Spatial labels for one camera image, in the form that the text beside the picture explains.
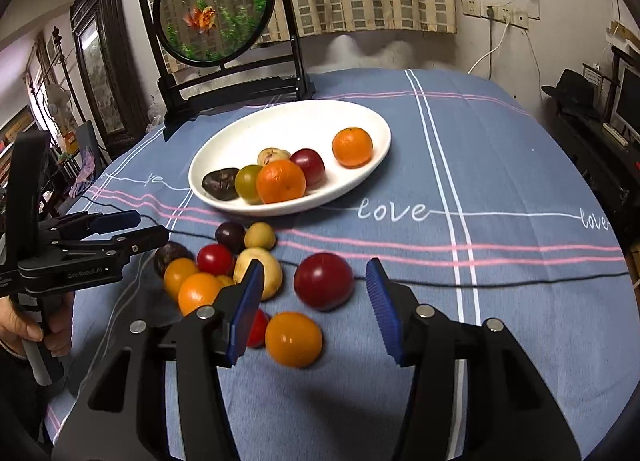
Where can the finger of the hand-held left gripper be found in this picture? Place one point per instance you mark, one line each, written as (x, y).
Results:
(117, 220)
(147, 238)

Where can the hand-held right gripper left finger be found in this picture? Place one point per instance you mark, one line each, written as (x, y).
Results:
(247, 311)

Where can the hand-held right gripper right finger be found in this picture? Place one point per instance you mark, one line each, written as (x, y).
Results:
(384, 311)

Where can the red tomato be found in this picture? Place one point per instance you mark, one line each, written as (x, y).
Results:
(215, 259)
(259, 330)

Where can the dark purple plum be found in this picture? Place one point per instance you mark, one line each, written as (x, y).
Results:
(230, 236)
(170, 257)

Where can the small yellow-green fruit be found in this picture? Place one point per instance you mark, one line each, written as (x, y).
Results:
(225, 281)
(260, 236)

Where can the pale yellow round fruit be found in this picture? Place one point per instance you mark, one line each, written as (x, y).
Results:
(270, 276)

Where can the orange tomato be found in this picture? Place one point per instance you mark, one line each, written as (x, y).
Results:
(293, 340)
(199, 293)
(179, 275)

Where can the dark red plum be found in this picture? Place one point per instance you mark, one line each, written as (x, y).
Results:
(310, 165)
(323, 282)

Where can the white oval plate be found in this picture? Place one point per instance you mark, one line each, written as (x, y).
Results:
(300, 116)

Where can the person's left hand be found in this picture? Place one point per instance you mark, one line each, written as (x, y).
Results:
(17, 323)

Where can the purple cloth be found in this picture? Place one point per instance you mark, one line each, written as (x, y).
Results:
(85, 171)

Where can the white standing fan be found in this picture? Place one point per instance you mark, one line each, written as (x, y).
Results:
(59, 108)

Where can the dark brown mangosteen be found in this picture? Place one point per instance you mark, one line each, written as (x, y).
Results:
(220, 184)

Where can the green tomato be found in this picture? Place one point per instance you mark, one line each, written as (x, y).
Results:
(247, 186)

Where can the large orange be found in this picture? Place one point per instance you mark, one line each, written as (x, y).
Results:
(281, 183)

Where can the dark wooden framed mirror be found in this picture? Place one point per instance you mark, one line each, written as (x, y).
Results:
(100, 66)

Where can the tan speckled fruit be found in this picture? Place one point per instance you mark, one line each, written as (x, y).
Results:
(272, 156)

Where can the mandarin orange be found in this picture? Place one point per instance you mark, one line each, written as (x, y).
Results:
(352, 147)

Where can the blue striped tablecloth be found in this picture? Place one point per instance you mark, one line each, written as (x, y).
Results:
(500, 181)

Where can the white fluffy cushion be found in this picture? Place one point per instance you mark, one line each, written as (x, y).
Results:
(360, 53)

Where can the black desk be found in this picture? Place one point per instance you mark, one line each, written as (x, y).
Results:
(600, 161)

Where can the black hat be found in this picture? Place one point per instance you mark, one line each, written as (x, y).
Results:
(570, 88)

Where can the white power strip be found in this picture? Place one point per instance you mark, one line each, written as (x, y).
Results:
(507, 17)

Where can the computer monitor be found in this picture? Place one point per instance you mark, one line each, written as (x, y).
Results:
(629, 101)

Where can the white wall socket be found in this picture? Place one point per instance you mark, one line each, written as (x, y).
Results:
(471, 6)

